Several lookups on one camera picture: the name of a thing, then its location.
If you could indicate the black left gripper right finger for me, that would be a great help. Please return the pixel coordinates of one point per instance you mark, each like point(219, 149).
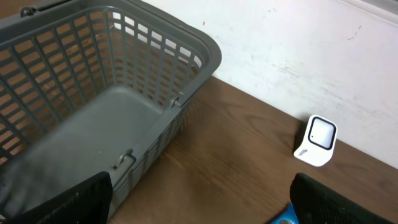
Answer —
point(315, 203)

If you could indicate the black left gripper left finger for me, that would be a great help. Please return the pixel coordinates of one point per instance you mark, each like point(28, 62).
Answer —
point(86, 202)

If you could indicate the blue Oreo cookie pack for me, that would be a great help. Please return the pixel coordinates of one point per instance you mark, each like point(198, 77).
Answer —
point(287, 216)

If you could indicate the white barcode scanner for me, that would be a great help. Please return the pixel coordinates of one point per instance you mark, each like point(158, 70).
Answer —
point(315, 141)

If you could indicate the grey plastic shopping basket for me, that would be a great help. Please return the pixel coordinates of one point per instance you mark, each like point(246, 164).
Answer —
point(89, 87)

